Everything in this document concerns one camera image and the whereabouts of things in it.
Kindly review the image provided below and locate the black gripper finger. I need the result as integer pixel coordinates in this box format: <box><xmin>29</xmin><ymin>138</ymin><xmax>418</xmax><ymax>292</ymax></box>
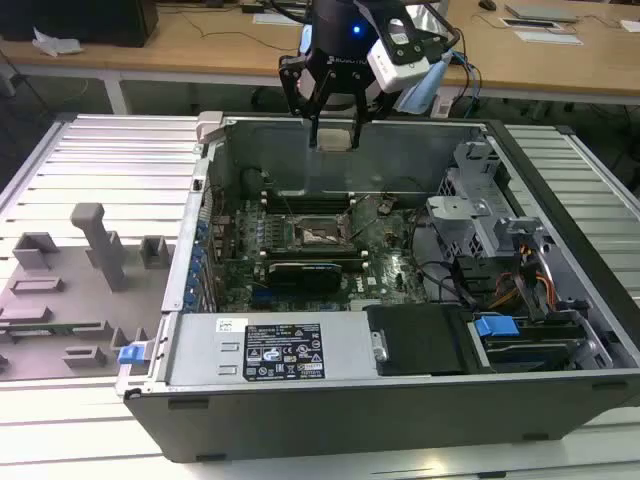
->
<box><xmin>277</xmin><ymin>54</ymin><xmax>335</xmax><ymax>150</ymax></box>
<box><xmin>348</xmin><ymin>73</ymin><xmax>397</xmax><ymax>151</ymax></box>

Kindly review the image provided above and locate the silver CPU plate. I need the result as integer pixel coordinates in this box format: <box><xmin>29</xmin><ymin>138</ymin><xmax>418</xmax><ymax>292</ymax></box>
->
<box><xmin>317</xmin><ymin>128</ymin><xmax>353</xmax><ymax>152</ymax></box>

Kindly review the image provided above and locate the metal socket cover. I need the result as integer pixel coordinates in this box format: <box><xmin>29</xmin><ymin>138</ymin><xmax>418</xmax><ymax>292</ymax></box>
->
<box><xmin>344</xmin><ymin>197</ymin><xmax>379</xmax><ymax>240</ymax></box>

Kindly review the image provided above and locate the metal locking lever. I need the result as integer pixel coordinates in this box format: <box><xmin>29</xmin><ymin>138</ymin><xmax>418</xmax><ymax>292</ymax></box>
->
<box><xmin>279</xmin><ymin>196</ymin><xmax>302</xmax><ymax>227</ymax></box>
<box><xmin>339</xmin><ymin>213</ymin><xmax>362</xmax><ymax>240</ymax></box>

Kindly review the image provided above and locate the CPU socket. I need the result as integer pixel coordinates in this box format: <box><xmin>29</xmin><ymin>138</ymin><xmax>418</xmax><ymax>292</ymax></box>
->
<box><xmin>291</xmin><ymin>213</ymin><xmax>352</xmax><ymax>253</ymax></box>

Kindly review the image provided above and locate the white paper sheet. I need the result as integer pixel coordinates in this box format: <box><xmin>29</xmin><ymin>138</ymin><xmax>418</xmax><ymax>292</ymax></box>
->
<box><xmin>514</xmin><ymin>29</ymin><xmax>585</xmax><ymax>46</ymax></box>
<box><xmin>252</xmin><ymin>12</ymin><xmax>305</xmax><ymax>26</ymax></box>

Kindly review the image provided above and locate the metal drive cage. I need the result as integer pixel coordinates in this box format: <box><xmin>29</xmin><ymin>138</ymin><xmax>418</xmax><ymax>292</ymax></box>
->
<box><xmin>427</xmin><ymin>139</ymin><xmax>551</xmax><ymax>261</ymax></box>

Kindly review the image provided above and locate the wooden desk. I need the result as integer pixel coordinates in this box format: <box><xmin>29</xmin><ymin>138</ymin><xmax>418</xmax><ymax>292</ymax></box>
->
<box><xmin>0</xmin><ymin>0</ymin><xmax>640</xmax><ymax>116</ymax></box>

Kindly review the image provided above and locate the green motherboard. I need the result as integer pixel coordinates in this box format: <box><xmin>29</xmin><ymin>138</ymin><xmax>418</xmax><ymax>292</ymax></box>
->
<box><xmin>209</xmin><ymin>194</ymin><xmax>431</xmax><ymax>311</ymax></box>

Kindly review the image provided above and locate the white framed tablet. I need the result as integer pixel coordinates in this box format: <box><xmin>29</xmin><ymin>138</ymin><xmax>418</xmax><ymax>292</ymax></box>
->
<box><xmin>501</xmin><ymin>17</ymin><xmax>564</xmax><ymax>30</ymax></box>

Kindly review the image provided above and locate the black expansion card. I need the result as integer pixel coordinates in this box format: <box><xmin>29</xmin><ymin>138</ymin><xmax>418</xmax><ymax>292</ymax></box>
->
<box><xmin>267</xmin><ymin>259</ymin><xmax>344</xmax><ymax>296</ymax></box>

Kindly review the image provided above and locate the grey laptop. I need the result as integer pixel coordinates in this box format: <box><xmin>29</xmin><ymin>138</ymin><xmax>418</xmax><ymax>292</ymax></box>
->
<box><xmin>503</xmin><ymin>2</ymin><xmax>581</xmax><ymax>24</ymax></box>

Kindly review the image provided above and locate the black computer tower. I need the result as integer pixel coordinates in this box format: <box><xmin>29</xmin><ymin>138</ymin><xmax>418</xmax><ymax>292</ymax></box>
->
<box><xmin>0</xmin><ymin>0</ymin><xmax>160</xmax><ymax>49</ymax></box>

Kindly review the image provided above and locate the black plastic shroud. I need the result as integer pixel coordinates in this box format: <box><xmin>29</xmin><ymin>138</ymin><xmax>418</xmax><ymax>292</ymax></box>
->
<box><xmin>364</xmin><ymin>304</ymin><xmax>474</xmax><ymax>376</ymax></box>

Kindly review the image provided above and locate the crumpled white paper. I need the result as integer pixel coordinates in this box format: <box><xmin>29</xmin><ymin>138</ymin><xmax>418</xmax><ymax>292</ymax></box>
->
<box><xmin>32</xmin><ymin>25</ymin><xmax>85</xmax><ymax>57</ymax></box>

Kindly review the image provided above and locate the blue disk carrier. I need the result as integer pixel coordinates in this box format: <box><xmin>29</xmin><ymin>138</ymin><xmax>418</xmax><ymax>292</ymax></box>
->
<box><xmin>475</xmin><ymin>313</ymin><xmax>586</xmax><ymax>369</ymax></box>

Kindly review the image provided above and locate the silver power supply unit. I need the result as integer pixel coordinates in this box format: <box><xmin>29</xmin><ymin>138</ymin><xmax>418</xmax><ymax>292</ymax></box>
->
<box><xmin>164</xmin><ymin>309</ymin><xmax>379</xmax><ymax>386</ymax></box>

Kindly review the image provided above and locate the dark grey PC case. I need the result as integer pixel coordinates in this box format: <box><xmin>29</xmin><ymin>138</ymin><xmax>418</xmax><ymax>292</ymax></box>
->
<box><xmin>115</xmin><ymin>112</ymin><xmax>640</xmax><ymax>464</ymax></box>

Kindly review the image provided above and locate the grey parts rack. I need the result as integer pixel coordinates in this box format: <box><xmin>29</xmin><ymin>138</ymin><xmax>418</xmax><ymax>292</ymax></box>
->
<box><xmin>0</xmin><ymin>202</ymin><xmax>176</xmax><ymax>384</ymax></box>

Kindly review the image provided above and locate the green RAM stick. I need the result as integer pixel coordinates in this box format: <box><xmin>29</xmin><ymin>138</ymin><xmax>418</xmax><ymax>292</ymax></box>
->
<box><xmin>0</xmin><ymin>323</ymin><xmax>101</xmax><ymax>337</ymax></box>

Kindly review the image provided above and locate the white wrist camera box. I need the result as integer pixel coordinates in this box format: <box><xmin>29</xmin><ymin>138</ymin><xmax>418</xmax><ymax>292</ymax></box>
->
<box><xmin>355</xmin><ymin>0</ymin><xmax>447</xmax><ymax>95</ymax></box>

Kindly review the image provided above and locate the grey case handle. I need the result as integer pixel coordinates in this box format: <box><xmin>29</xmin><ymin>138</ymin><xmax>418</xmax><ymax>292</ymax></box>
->
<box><xmin>196</xmin><ymin>110</ymin><xmax>226</xmax><ymax>151</ymax></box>

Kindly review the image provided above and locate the blue cable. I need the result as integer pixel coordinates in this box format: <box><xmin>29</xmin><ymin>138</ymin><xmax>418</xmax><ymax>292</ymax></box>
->
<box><xmin>447</xmin><ymin>47</ymin><xmax>484</xmax><ymax>119</ymax></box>

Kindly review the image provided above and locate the black wire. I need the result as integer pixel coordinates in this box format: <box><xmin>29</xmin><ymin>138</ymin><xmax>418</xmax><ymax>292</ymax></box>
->
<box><xmin>407</xmin><ymin>209</ymin><xmax>476</xmax><ymax>306</ymax></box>

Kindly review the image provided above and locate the orange wire bundle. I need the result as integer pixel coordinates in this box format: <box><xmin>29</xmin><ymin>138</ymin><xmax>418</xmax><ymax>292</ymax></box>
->
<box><xmin>487</xmin><ymin>243</ymin><xmax>559</xmax><ymax>311</ymax></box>

